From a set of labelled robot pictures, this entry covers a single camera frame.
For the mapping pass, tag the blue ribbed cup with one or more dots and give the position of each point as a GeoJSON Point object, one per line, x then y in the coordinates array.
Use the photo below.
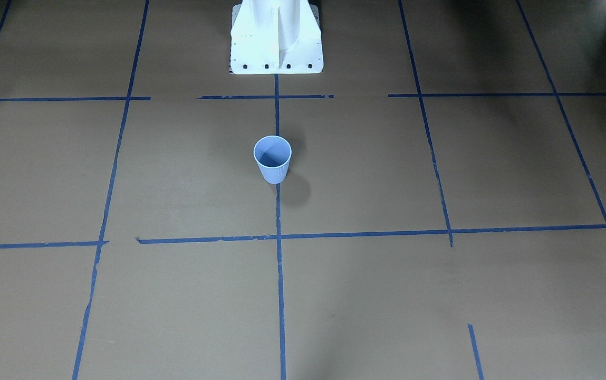
{"type": "Point", "coordinates": [273, 155]}

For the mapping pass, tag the white pedestal column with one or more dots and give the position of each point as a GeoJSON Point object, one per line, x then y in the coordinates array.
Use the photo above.
{"type": "Point", "coordinates": [276, 37]}

